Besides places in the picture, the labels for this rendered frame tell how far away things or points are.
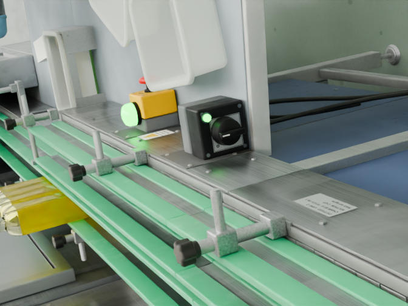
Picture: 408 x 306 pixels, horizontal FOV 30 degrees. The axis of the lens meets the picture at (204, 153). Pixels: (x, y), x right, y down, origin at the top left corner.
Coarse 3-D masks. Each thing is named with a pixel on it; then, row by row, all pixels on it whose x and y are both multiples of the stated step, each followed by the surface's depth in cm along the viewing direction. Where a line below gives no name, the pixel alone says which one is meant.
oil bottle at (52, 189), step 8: (24, 192) 163; (32, 192) 162; (40, 192) 161; (48, 192) 160; (56, 192) 161; (8, 200) 158; (16, 200) 158; (24, 200) 158; (0, 208) 158; (0, 216) 158
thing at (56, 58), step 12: (48, 36) 197; (60, 36) 183; (48, 48) 198; (60, 48) 183; (48, 60) 198; (60, 60) 199; (60, 72) 200; (60, 84) 200; (60, 96) 201; (72, 96) 186; (60, 108) 201
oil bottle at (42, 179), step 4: (28, 180) 174; (32, 180) 174; (36, 180) 173; (40, 180) 173; (44, 180) 172; (48, 180) 172; (12, 184) 173; (16, 184) 173; (20, 184) 172; (24, 184) 172; (28, 184) 171; (32, 184) 171; (0, 188) 171; (4, 188) 171; (8, 188) 170; (12, 188) 170; (16, 188) 169; (0, 192) 168
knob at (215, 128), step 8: (216, 120) 116; (224, 120) 115; (232, 120) 115; (216, 128) 115; (224, 128) 115; (232, 128) 115; (240, 128) 115; (216, 136) 115; (224, 136) 113; (232, 136) 114; (224, 144) 116; (232, 144) 116
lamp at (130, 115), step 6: (132, 102) 144; (126, 108) 143; (132, 108) 143; (138, 108) 143; (126, 114) 142; (132, 114) 142; (138, 114) 143; (126, 120) 143; (132, 120) 143; (138, 120) 143
